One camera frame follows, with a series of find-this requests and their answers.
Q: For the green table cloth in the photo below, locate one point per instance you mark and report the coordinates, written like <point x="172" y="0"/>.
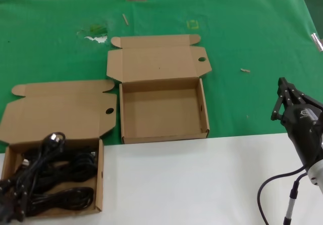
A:
<point x="252" y="20"/>

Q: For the cardboard box with round hole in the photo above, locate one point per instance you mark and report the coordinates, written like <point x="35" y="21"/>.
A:
<point x="156" y="61"/>
<point x="63" y="99"/>

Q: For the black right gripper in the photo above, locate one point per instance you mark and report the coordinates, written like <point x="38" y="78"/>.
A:
<point x="305" y="134"/>

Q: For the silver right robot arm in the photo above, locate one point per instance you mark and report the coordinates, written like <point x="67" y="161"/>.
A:
<point x="318" y="175"/>

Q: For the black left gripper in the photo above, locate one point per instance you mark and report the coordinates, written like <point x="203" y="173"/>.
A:
<point x="3" y="213"/>

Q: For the small wooden splinter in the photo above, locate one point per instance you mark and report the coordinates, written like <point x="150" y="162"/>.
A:
<point x="125" y="19"/>

